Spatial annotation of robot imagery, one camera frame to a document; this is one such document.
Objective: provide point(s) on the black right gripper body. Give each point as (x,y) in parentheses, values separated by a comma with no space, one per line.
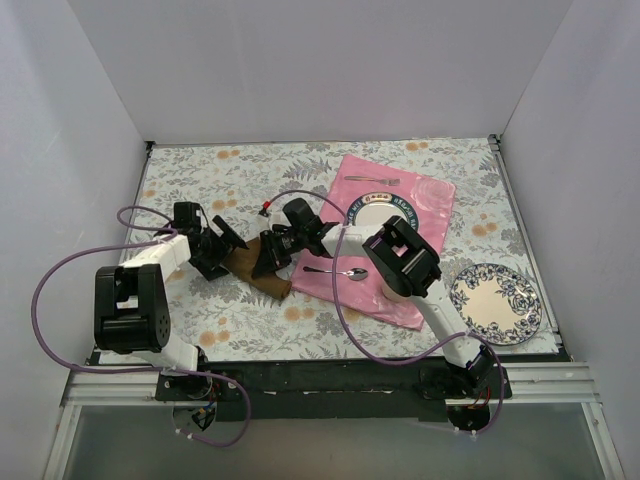
(273,245)

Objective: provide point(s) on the floral tablecloth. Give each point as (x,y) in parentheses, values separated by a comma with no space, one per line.
(231,320)

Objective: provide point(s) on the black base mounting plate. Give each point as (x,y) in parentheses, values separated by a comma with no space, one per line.
(328,389)

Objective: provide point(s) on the silver fork on placemat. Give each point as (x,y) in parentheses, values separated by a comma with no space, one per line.
(383,181)

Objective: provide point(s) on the blue floral white plate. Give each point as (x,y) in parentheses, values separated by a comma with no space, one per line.
(497,303)

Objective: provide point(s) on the green rimmed white plate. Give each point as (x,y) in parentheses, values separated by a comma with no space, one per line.
(377,207)

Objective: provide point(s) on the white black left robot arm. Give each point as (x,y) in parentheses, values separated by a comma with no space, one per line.
(131,309)

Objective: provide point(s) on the brown cloth napkin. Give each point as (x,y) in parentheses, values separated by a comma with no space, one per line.
(241,263)

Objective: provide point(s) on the aluminium table frame rail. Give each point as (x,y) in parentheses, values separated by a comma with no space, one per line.
(549,425)

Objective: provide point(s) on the cream mug dark rim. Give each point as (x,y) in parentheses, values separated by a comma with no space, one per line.
(390,294)

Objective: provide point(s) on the pink floral placemat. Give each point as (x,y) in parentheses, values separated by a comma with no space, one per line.
(433,200)

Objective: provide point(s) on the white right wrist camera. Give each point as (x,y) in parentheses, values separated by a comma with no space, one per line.
(269,216)

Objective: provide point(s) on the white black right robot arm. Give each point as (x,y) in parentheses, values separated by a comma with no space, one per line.
(409,268)

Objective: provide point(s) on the silver spoon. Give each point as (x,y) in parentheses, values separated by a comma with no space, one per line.
(355,274)

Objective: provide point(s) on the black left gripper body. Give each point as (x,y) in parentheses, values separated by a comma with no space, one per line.
(216,245)

